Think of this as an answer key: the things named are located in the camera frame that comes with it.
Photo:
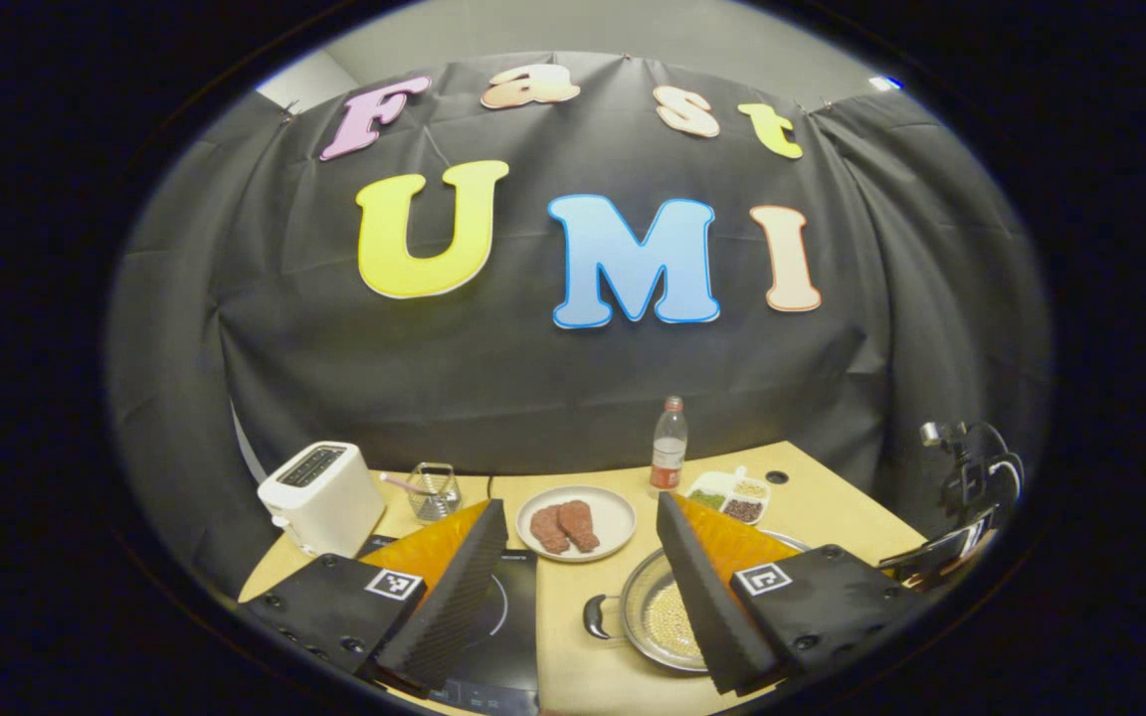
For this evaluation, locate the round white plate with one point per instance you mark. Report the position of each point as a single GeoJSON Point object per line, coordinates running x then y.
{"type": "Point", "coordinates": [613, 517]}

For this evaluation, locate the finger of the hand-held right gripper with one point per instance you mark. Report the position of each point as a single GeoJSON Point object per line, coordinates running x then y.
{"type": "Point", "coordinates": [941, 552]}

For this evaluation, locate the pink striped straw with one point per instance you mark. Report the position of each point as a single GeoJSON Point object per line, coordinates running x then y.
{"type": "Point", "coordinates": [399, 482]}

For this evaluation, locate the stainless steel pot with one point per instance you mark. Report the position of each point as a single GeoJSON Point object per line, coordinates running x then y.
{"type": "Point", "coordinates": [645, 597]}

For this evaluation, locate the pile of green beans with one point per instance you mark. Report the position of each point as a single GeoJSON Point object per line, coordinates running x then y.
{"type": "Point", "coordinates": [705, 497]}

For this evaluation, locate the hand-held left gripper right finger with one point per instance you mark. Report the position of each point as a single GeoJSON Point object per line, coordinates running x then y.
{"type": "Point", "coordinates": [707, 607]}

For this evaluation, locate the pile of pale yellow beans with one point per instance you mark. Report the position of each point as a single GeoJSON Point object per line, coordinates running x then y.
{"type": "Point", "coordinates": [750, 488]}

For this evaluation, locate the small ceiling light panel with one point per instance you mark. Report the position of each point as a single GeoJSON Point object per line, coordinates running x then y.
{"type": "Point", "coordinates": [887, 84]}

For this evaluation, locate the pile of dark beans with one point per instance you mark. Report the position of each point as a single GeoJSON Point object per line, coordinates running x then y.
{"type": "Point", "coordinates": [742, 510]}

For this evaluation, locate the clear plastic water bottle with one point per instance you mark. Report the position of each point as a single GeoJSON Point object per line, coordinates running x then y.
{"type": "Point", "coordinates": [668, 457]}

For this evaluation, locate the white toaster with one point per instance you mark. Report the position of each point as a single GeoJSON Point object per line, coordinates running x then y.
{"type": "Point", "coordinates": [319, 497]}

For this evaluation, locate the black induction cooktop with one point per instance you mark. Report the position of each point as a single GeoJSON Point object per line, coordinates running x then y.
{"type": "Point", "coordinates": [508, 646]}

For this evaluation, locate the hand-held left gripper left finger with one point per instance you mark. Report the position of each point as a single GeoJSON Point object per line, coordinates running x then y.
{"type": "Point", "coordinates": [454, 607]}

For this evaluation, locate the white divided dish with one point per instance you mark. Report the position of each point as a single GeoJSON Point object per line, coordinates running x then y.
{"type": "Point", "coordinates": [722, 483]}

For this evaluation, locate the black backdrop cloth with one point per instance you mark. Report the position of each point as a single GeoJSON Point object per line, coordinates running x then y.
{"type": "Point", "coordinates": [493, 378]}

